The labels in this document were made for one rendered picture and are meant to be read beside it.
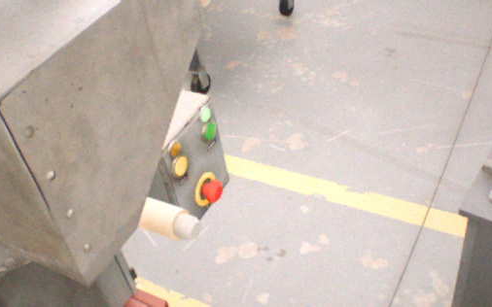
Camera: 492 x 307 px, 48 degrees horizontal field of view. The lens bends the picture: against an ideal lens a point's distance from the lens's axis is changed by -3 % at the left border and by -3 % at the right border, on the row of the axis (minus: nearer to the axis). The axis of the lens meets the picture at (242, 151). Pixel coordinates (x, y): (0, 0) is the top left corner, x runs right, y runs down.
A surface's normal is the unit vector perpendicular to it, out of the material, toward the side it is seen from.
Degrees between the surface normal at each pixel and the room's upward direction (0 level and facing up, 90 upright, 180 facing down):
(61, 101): 90
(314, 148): 0
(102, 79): 90
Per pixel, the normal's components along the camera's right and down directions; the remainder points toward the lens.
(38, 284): 0.87, 0.22
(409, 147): -0.15, -0.75
